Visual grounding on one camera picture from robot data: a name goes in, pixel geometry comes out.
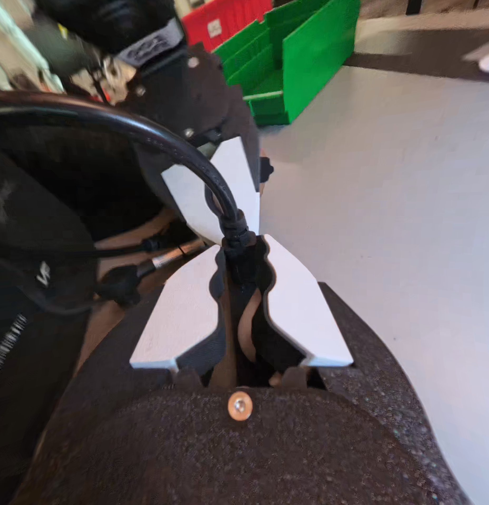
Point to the green plastic bin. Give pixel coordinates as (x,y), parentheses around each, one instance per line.
(319,51)

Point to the person's left hand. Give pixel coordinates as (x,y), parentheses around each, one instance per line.
(267,169)

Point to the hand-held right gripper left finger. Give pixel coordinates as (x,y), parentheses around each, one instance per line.
(181,319)

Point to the white flat pad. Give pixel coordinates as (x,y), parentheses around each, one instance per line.
(485,59)

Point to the person's black jacket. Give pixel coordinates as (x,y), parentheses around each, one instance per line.
(31,355)

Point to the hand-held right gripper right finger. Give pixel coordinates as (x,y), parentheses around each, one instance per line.
(303,315)

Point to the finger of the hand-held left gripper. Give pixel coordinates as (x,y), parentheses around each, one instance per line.
(240,177)
(189,197)

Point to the red plastic bin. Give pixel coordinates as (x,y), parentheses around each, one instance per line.
(236,19)

